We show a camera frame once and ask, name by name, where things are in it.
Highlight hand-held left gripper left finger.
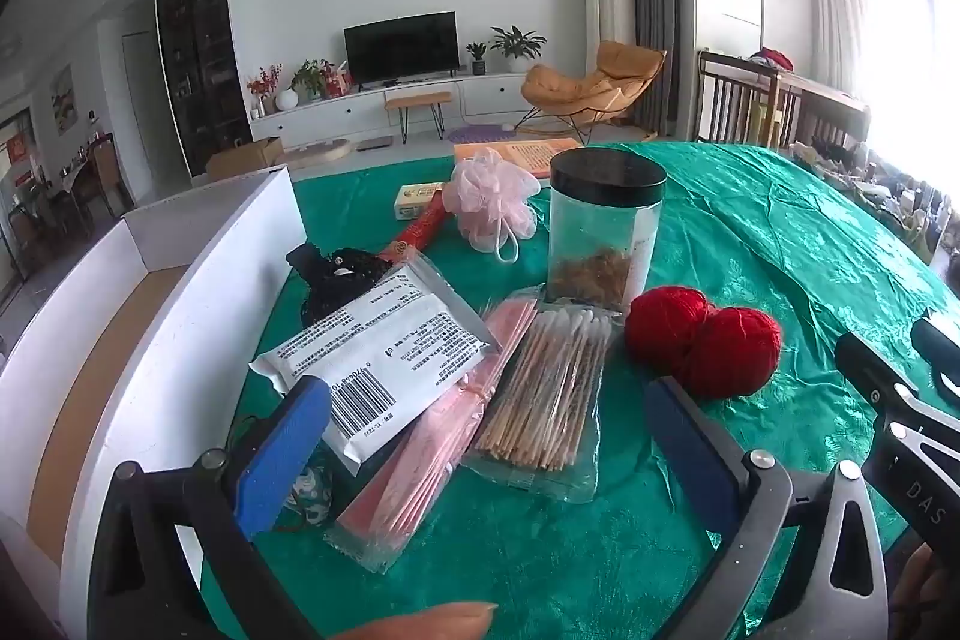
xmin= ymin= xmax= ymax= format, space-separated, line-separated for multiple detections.
xmin=88 ymin=376 xmax=335 ymax=640

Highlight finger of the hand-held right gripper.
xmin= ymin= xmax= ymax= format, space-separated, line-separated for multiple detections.
xmin=911 ymin=316 xmax=960 ymax=405
xmin=834 ymin=331 xmax=960 ymax=547

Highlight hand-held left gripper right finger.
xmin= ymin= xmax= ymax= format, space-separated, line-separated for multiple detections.
xmin=643 ymin=376 xmax=890 ymax=640

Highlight red yarn ball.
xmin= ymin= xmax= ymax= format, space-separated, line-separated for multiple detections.
xmin=679 ymin=305 xmax=783 ymax=399
xmin=625 ymin=285 xmax=713 ymax=378

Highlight plastic-wrapped sponge packet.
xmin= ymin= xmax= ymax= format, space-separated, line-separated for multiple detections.
xmin=250 ymin=250 xmax=500 ymax=476

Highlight white cardboard box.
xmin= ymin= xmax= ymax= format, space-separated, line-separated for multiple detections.
xmin=0 ymin=166 xmax=308 ymax=640

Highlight person's right hand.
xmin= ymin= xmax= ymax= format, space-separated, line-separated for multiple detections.
xmin=892 ymin=550 xmax=960 ymax=640

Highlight person's left hand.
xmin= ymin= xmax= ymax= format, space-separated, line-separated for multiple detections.
xmin=330 ymin=601 xmax=497 ymax=640

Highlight blue patterned pouch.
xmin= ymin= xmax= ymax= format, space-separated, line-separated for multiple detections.
xmin=285 ymin=452 xmax=335 ymax=528

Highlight pink sticks packet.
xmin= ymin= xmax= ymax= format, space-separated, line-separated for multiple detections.
xmin=326 ymin=287 xmax=541 ymax=573

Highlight cotton swabs packet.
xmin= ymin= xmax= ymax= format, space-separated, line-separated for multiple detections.
xmin=459 ymin=299 xmax=620 ymax=506

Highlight pile of windowsill clutter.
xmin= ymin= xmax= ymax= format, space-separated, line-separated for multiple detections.
xmin=795 ymin=137 xmax=953 ymax=259

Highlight black lace cloth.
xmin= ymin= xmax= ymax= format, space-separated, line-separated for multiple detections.
xmin=285 ymin=242 xmax=391 ymax=330

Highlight green tablecloth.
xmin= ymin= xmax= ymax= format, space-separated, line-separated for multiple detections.
xmin=225 ymin=141 xmax=946 ymax=640

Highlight clear jar with black lid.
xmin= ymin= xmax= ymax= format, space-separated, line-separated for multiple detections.
xmin=547 ymin=147 xmax=668 ymax=315

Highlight long red box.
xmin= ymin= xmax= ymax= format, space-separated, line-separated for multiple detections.
xmin=379 ymin=194 xmax=455 ymax=270

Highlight small yellow box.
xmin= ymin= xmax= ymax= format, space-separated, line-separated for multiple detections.
xmin=393 ymin=181 xmax=446 ymax=220

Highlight brown cardboard box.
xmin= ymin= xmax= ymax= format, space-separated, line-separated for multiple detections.
xmin=206 ymin=136 xmax=286 ymax=184

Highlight pink bath pouf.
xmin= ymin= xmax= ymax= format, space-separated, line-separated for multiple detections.
xmin=444 ymin=149 xmax=542 ymax=262

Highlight wooden railing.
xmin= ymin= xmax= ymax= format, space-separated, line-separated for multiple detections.
xmin=696 ymin=49 xmax=871 ymax=150

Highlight dining chair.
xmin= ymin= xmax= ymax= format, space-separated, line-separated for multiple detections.
xmin=75 ymin=130 xmax=136 ymax=221

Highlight white television cabinet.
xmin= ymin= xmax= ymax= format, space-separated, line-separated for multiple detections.
xmin=249 ymin=72 xmax=541 ymax=150

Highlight red flowers in vase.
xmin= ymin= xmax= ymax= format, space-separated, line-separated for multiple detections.
xmin=247 ymin=64 xmax=282 ymax=116

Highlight leafy potted plant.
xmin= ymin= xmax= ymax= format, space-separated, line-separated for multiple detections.
xmin=291 ymin=59 xmax=336 ymax=103

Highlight wooden bench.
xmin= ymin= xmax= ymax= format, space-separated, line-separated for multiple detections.
xmin=385 ymin=90 xmax=455 ymax=145

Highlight orange lounge chair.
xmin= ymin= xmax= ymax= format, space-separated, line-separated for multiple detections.
xmin=517 ymin=40 xmax=668 ymax=146

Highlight dark glass cabinet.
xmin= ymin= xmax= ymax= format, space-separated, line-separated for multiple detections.
xmin=154 ymin=0 xmax=252 ymax=178

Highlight black television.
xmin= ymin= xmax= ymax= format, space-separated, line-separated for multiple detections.
xmin=343 ymin=11 xmax=460 ymax=86

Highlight large potted plant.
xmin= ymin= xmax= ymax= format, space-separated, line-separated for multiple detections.
xmin=490 ymin=25 xmax=547 ymax=73

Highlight wall painting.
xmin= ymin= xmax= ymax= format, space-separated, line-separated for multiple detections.
xmin=49 ymin=64 xmax=80 ymax=131

